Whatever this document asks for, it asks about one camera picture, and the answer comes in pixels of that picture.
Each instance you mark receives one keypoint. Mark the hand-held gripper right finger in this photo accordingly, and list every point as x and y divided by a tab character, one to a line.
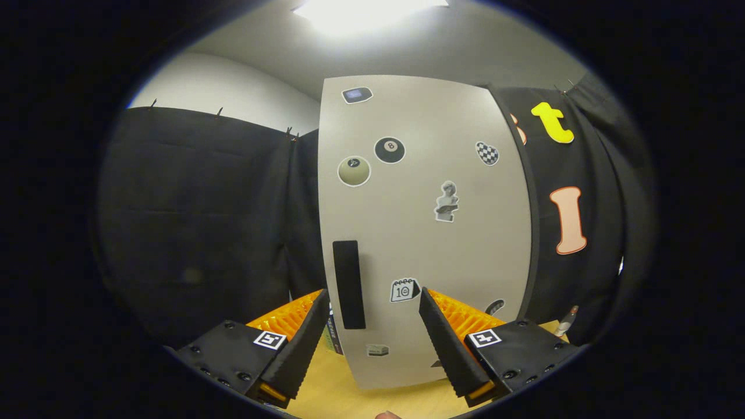
448	349

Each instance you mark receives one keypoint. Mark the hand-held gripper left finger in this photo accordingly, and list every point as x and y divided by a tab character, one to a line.
300	349

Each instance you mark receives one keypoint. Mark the beige shoe cabinet door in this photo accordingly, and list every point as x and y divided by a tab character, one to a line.
425	233

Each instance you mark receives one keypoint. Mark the red and white small bottle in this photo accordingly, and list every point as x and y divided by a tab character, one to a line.
566	322

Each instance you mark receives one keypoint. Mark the black backdrop cloth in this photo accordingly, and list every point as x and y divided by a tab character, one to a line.
192	233

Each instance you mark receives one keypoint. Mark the large ceiling light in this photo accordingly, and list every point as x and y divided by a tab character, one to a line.
366	11

